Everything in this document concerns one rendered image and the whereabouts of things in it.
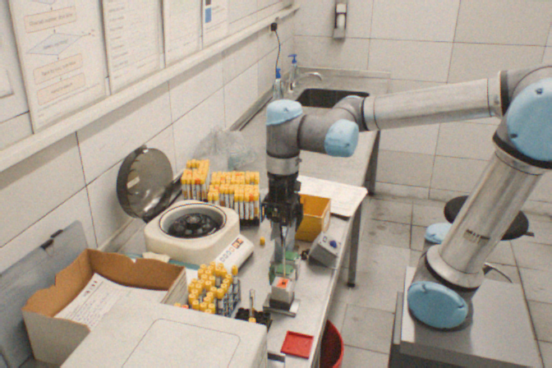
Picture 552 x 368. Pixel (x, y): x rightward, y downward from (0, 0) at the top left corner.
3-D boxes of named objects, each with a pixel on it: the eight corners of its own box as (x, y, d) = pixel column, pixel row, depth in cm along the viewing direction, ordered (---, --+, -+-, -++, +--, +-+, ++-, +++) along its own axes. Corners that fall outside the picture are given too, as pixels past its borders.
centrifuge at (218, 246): (223, 292, 134) (220, 254, 129) (135, 264, 146) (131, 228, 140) (261, 246, 153) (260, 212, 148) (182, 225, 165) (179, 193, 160)
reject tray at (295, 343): (308, 359, 113) (309, 356, 112) (279, 352, 114) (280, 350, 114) (315, 338, 118) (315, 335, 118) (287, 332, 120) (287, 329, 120)
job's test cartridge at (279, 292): (288, 309, 126) (288, 289, 123) (270, 305, 127) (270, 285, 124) (292, 299, 129) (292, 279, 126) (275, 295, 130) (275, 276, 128)
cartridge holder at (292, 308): (296, 317, 125) (296, 305, 123) (262, 310, 128) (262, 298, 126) (301, 303, 130) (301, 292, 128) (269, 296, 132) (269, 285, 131)
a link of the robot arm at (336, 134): (365, 111, 103) (316, 103, 107) (349, 129, 94) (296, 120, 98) (363, 145, 106) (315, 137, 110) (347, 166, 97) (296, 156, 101)
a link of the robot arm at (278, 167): (271, 144, 111) (306, 148, 109) (271, 162, 113) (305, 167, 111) (260, 156, 105) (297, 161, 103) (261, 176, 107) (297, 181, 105)
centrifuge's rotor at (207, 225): (202, 259, 138) (200, 237, 135) (158, 246, 145) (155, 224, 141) (229, 232, 151) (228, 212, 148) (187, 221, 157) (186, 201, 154)
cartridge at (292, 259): (297, 280, 138) (297, 260, 135) (281, 278, 139) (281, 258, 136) (300, 272, 142) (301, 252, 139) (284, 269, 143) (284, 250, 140)
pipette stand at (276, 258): (292, 267, 144) (293, 238, 139) (269, 263, 145) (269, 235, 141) (299, 248, 152) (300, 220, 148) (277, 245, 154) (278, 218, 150)
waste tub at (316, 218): (320, 245, 154) (322, 218, 150) (280, 237, 158) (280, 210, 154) (330, 223, 165) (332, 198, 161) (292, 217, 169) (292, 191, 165)
